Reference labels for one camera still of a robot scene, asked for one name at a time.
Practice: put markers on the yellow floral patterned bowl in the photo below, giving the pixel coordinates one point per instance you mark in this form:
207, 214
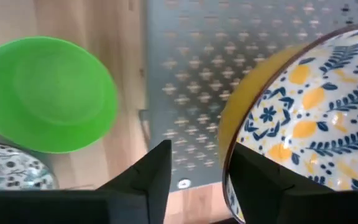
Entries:
306, 109

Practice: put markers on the teal floral patterned bowl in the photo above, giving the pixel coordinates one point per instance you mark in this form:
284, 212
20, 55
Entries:
11, 168

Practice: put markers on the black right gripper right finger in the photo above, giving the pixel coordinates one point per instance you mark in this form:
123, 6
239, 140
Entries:
275, 202

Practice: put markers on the grey perforated metal shelf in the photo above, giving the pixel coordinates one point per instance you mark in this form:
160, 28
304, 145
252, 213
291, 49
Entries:
197, 46

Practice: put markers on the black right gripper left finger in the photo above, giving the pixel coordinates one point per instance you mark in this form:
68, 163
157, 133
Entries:
129, 205

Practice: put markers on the green plastic bowl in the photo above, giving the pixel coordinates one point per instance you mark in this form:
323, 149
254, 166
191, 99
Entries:
48, 93

